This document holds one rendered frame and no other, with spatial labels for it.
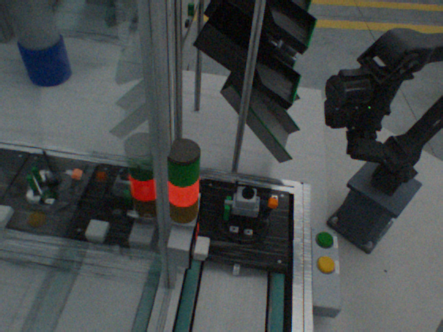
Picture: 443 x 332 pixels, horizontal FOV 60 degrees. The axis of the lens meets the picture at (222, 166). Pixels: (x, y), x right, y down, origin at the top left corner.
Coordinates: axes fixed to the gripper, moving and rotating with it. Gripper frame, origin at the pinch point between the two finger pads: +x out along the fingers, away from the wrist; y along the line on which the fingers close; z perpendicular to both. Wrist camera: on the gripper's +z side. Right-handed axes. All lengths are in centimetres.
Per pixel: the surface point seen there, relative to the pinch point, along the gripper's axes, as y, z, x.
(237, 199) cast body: 6.9, 21.9, 17.3
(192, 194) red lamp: 25.8, 29.9, -7.6
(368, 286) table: 12.0, -16.5, 39.3
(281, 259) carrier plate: 14.2, 9.1, 28.7
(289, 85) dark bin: -24.0, 13.0, 5.8
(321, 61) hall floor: -227, -36, 123
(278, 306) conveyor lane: 24.9, 8.9, 31.0
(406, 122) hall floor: -163, -96, 123
